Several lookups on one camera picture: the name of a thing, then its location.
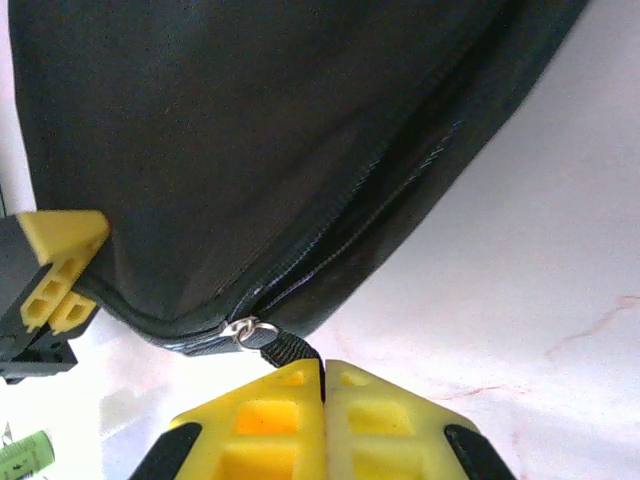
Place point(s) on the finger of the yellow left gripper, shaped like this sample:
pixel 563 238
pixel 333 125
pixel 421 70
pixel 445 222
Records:
pixel 60 232
pixel 75 315

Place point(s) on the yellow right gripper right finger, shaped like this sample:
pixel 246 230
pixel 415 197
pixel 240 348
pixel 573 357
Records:
pixel 390 440

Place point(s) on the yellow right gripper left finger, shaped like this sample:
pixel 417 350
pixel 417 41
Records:
pixel 260 440

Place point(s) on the black fabric backpack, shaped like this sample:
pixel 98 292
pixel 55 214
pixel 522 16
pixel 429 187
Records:
pixel 250 150

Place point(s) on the green plastic ruler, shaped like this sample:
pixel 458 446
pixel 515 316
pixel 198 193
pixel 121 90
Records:
pixel 25 455

